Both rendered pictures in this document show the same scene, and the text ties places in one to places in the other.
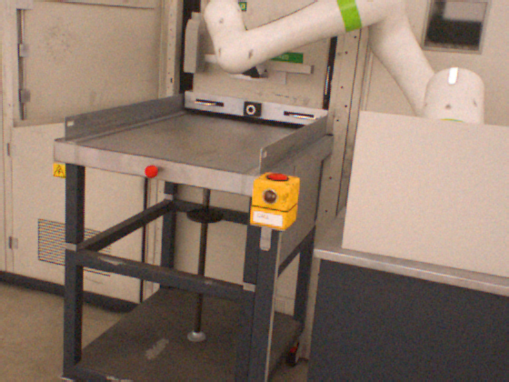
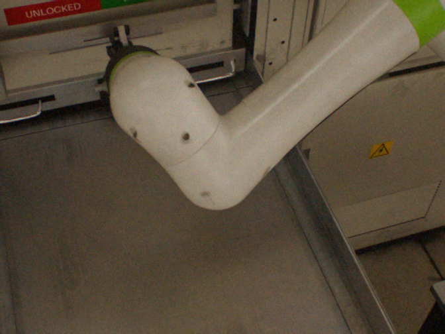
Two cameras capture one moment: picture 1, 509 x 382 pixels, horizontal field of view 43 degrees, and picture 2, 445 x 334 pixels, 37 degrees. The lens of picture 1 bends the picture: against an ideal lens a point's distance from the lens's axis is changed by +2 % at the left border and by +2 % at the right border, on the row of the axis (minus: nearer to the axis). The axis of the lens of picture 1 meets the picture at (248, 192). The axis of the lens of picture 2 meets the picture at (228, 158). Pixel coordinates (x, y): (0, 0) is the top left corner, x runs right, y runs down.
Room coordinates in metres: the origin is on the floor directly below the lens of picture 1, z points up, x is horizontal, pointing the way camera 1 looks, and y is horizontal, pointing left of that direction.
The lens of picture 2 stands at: (1.41, 0.41, 1.79)
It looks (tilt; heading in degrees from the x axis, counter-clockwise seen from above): 50 degrees down; 321
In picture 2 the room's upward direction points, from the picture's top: 3 degrees clockwise
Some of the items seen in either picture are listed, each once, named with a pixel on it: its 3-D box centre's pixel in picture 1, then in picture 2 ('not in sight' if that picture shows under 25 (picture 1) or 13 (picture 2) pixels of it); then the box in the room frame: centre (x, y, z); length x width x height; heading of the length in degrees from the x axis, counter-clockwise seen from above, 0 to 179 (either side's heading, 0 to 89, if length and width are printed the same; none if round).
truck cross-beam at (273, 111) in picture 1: (255, 107); (110, 77); (2.29, 0.00, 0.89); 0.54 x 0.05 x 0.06; 71
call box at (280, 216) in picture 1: (274, 200); not in sight; (1.29, -0.06, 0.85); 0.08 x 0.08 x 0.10; 71
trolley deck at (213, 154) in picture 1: (209, 146); (163, 266); (1.92, 0.13, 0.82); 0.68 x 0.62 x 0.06; 161
